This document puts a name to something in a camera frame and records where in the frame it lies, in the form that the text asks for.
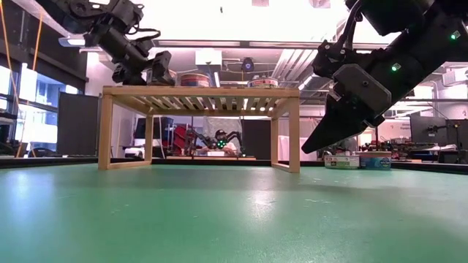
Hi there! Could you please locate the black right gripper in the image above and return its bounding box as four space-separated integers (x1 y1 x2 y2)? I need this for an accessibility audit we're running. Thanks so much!
301 42 393 154

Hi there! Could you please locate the black table frame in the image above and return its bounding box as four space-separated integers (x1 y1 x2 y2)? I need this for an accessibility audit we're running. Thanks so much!
0 156 468 175

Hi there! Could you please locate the black partition panel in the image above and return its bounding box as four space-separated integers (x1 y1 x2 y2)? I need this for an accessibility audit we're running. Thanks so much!
56 91 102 157

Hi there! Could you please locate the green table mat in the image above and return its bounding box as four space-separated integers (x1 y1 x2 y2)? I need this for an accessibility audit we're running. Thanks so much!
0 163 468 263

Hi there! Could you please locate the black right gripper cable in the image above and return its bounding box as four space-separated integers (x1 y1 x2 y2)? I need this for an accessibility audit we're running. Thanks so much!
341 0 365 50

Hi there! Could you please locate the short orange cable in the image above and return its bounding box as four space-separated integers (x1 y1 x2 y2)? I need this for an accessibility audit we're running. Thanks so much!
31 13 45 71

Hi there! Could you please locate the blue and red fish can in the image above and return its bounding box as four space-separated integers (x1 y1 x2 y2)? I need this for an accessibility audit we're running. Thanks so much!
358 150 392 171
180 72 212 88

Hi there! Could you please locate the long strip light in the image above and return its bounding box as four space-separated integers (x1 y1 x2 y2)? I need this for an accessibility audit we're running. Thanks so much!
58 36 87 47

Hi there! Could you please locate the red cart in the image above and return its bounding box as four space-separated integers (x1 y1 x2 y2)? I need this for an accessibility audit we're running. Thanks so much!
173 123 197 147

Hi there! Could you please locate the white box fixture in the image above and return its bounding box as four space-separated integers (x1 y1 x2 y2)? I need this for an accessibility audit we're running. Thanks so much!
195 49 223 66

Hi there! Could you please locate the white draped table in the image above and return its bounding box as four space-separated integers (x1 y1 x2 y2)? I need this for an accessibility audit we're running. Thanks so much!
277 135 319 161

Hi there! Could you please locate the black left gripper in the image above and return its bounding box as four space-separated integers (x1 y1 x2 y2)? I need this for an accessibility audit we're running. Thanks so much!
112 50 173 87

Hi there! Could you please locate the long orange cable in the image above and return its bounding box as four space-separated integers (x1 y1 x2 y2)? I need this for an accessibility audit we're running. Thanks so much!
0 0 20 107

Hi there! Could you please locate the wooden slatted shelf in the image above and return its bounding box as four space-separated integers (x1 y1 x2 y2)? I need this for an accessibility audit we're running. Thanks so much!
97 86 301 174

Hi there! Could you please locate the black computer monitor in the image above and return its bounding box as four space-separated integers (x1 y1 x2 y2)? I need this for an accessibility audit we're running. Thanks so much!
409 115 448 148
445 118 468 149

